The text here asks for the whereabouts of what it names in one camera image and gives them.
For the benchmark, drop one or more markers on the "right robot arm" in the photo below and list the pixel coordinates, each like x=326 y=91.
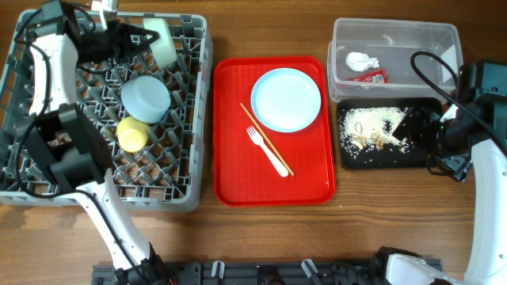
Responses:
x=474 y=127

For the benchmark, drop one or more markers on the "white plastic fork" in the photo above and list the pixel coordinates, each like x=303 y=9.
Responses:
x=258 y=140

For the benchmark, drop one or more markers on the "clear plastic bin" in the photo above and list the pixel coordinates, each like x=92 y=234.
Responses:
x=392 y=43

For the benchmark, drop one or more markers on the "wooden chopstick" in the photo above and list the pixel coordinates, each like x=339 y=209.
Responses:
x=267 y=139

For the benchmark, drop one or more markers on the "red plastic tray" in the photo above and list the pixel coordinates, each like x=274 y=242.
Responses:
x=244 y=176

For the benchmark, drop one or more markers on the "light blue plate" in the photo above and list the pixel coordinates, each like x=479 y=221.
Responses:
x=285 y=100

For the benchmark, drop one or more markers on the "light green bowl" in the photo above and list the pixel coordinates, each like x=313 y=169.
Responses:
x=146 y=98

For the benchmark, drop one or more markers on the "yellow plastic cup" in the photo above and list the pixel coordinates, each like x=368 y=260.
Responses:
x=132 y=134

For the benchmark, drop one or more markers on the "light blue small bowl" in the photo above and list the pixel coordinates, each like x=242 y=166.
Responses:
x=163 y=49

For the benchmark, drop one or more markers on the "rice and peanut shells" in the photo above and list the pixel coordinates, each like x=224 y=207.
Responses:
x=363 y=130

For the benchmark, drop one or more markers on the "grey dishwasher rack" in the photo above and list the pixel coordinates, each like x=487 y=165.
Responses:
x=166 y=174

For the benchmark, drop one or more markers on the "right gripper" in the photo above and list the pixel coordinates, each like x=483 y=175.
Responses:
x=428 y=120

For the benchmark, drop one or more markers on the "white napkin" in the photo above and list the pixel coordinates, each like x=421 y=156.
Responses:
x=358 y=61

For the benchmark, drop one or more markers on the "red sauce packet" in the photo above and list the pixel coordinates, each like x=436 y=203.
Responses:
x=375 y=76

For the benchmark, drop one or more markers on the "black plastic tray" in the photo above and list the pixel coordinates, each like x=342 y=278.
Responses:
x=383 y=159

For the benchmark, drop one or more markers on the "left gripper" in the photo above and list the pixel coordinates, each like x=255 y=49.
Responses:
x=118 y=29

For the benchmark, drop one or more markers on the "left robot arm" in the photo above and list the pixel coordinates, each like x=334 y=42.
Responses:
x=64 y=144

